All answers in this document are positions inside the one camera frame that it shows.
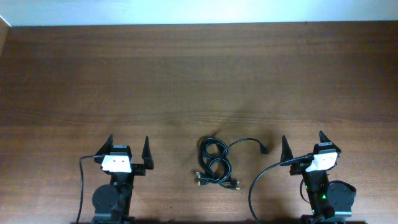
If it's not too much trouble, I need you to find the black USB cable long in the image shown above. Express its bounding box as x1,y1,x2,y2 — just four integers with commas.
205,138,269,187

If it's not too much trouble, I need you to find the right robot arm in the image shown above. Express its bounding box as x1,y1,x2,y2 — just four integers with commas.
280,131,356,223

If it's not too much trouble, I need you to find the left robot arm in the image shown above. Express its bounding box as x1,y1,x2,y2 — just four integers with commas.
91,135,154,224

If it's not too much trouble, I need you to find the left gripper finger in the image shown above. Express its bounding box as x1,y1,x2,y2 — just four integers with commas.
95,134,113,156
142,136,154,170

